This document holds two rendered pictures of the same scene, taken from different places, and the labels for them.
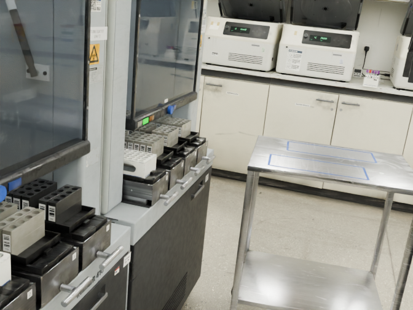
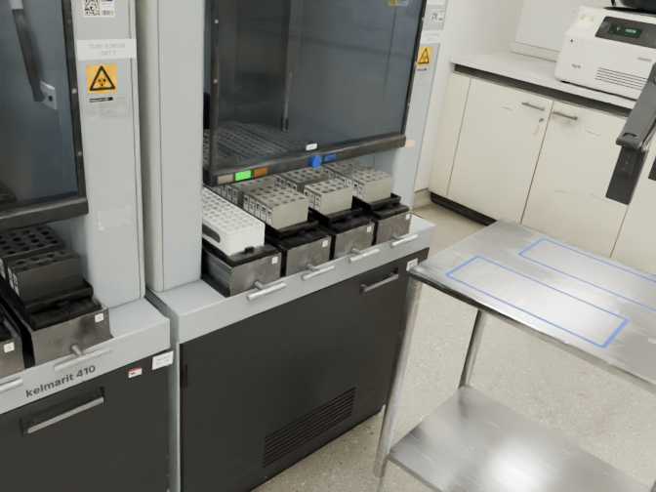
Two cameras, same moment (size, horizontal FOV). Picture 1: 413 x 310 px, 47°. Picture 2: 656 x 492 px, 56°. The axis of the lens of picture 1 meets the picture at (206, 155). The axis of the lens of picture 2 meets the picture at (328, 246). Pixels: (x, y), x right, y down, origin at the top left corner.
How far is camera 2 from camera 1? 0.74 m
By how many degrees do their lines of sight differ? 29
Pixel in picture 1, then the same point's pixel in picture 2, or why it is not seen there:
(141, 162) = (225, 232)
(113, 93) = (162, 133)
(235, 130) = (586, 189)
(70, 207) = (54, 280)
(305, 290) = (505, 479)
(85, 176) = (97, 241)
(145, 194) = (225, 277)
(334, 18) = not seen: outside the picture
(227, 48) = (597, 61)
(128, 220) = (177, 308)
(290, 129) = not seen: outside the picture
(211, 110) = (554, 153)
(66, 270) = not seen: outside the picture
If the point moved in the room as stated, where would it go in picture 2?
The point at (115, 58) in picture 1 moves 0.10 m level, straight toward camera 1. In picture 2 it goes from (164, 84) to (130, 95)
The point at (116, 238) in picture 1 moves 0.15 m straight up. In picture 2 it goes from (130, 332) to (126, 263)
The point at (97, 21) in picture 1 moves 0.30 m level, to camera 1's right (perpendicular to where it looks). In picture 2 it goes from (106, 31) to (251, 67)
